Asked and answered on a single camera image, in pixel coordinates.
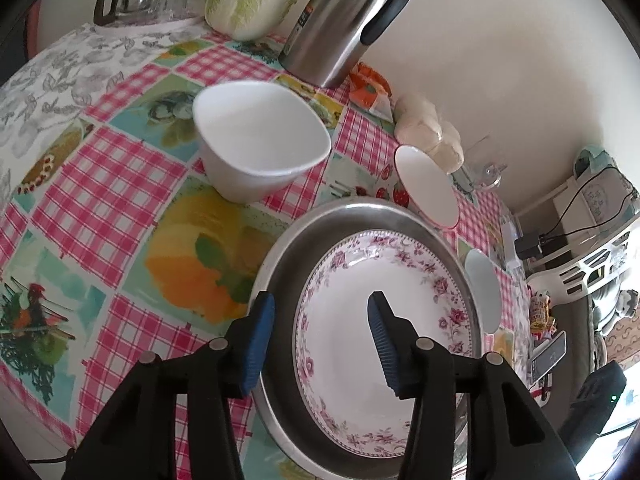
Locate smartphone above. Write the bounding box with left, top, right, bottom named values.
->
left=530, top=331, right=568, bottom=381

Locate yellow snack packet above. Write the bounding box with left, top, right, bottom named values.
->
left=529, top=295, right=553, bottom=331

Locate strawberry print bowl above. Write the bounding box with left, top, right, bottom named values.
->
left=382, top=145, right=459, bottom=228

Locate white chair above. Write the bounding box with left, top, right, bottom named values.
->
left=520, top=175, right=640, bottom=301

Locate pale floral cushion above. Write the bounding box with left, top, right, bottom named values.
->
left=572, top=145, right=633, bottom=226

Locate small white bowl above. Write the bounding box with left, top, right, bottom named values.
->
left=464, top=249, right=502, bottom=333

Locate patterned floor mat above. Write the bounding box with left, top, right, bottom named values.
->
left=602, top=317, right=640, bottom=361

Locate clear glass mug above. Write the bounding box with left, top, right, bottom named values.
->
left=462, top=135, right=508, bottom=191

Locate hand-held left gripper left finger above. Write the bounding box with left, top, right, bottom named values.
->
left=62, top=291, right=277, bottom=480

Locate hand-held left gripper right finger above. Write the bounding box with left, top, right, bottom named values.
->
left=367, top=291, right=581, bottom=480

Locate black charger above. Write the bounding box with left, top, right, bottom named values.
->
left=515, top=232, right=548, bottom=260

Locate black charger cable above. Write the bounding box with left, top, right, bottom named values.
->
left=542, top=167, right=640, bottom=248

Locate orange snack packet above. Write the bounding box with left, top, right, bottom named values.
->
left=348, top=62, right=396, bottom=122

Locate pink checkered tablecloth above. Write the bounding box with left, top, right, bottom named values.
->
left=0, top=30, right=531, bottom=480

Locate bag of white steamed buns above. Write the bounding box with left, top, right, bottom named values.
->
left=394, top=92, right=463, bottom=175

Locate white square bowl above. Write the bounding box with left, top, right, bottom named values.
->
left=192, top=81, right=332, bottom=204

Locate stainless steel thermos jug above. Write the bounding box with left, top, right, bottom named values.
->
left=278, top=0, right=418, bottom=90

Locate round floral plate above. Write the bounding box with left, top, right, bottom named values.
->
left=292, top=229, right=475, bottom=458

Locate grey floral tablecloth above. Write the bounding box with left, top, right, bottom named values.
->
left=0, top=22, right=216, bottom=196

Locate white power strip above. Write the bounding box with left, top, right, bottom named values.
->
left=500, top=222, right=521, bottom=268

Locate stainless steel basin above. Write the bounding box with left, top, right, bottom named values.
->
left=247, top=200, right=483, bottom=480

